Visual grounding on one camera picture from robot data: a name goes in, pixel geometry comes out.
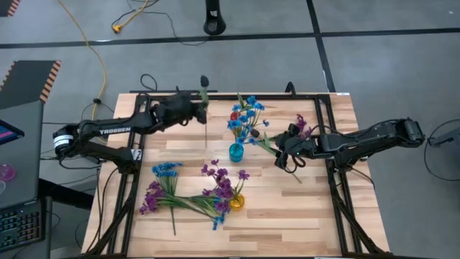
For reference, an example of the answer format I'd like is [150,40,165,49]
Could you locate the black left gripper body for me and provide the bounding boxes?
[155,92,198,127]

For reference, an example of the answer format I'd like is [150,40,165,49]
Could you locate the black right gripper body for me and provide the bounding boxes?
[275,123,321,170]

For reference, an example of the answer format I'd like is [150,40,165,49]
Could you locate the black artificial rose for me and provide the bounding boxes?
[198,74,211,149]
[249,128,280,156]

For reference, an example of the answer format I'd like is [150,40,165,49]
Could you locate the purple artificial flower bunch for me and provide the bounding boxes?
[200,159,252,213]
[139,181,216,220]
[285,114,313,184]

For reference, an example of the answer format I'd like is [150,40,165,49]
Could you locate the blue artificial flower bunch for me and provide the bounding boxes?
[157,194,227,231]
[151,161,184,237]
[226,92,270,152]

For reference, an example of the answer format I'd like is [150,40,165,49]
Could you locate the blue glass vase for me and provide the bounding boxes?
[229,143,245,163]

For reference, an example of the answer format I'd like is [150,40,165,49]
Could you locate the yellow glass vase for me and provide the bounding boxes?
[229,194,246,212]

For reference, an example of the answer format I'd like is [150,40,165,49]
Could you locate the black flat strip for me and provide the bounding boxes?
[129,89,219,94]

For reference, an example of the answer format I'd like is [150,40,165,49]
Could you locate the black stand base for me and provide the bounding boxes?
[203,0,227,36]

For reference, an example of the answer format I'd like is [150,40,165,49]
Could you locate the black floor beam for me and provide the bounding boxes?
[37,178,95,211]

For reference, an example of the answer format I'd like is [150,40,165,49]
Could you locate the large black orange-striped mat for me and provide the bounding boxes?
[0,60,63,111]

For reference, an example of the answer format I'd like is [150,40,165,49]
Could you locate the grey laptop backlit keyboard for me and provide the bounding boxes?
[0,100,54,255]

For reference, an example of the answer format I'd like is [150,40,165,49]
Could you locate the small black orange-striped mat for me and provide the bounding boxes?
[0,0,22,18]

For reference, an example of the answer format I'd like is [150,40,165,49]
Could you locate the black cable loop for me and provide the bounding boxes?
[139,73,159,93]

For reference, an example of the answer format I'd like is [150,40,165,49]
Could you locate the black aluminium table frame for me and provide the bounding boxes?
[86,91,387,259]

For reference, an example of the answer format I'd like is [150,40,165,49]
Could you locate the thin black floor cable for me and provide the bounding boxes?
[111,0,209,47]

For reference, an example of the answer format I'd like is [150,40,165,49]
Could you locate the long yellow extension cable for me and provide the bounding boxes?
[57,0,109,143]

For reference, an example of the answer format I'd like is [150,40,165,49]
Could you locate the yellow cable with plug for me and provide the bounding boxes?
[111,0,150,35]

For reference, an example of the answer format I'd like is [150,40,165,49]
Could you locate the black wire ring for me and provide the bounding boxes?
[424,118,460,182]

